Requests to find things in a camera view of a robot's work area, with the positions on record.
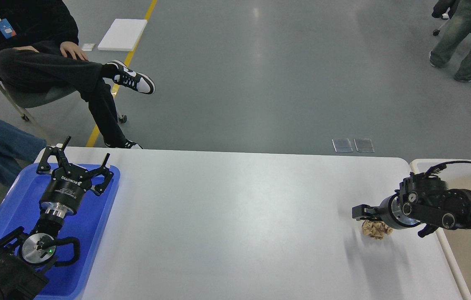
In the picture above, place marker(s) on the rolling rack with dark coats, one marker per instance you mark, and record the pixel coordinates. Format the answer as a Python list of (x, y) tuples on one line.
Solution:
[(444, 9)]

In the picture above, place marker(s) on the seated person in black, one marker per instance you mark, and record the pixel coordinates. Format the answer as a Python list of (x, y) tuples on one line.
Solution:
[(39, 49)]

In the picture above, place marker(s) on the right floor outlet plate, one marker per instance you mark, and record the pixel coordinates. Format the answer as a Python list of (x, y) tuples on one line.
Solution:
[(364, 145)]

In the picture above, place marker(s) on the white foam board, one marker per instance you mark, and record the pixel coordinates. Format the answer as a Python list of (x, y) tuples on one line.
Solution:
[(123, 35)]

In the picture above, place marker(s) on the left floor outlet plate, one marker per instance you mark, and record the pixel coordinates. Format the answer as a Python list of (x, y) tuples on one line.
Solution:
[(342, 145)]

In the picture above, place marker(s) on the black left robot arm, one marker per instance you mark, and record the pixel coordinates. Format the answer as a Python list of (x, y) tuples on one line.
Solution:
[(51, 223)]

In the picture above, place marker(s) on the small white floor card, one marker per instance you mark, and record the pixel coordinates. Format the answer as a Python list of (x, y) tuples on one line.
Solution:
[(88, 46)]

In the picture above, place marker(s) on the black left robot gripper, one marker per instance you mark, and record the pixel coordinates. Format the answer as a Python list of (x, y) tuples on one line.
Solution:
[(65, 186)]

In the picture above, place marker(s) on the brown paper ball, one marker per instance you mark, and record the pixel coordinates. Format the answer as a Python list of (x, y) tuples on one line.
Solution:
[(375, 229)]

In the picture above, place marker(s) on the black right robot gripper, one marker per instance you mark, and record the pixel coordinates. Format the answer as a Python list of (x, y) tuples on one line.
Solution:
[(389, 212)]

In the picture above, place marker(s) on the floor outlet plate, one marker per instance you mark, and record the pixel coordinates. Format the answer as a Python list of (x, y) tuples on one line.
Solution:
[(342, 145), (364, 145)]

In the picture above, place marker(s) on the person in blue jeans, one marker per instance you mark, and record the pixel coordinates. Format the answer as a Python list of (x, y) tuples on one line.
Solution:
[(15, 145)]

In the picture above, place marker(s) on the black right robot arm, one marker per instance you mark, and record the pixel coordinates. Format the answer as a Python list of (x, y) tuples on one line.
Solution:
[(422, 198)]

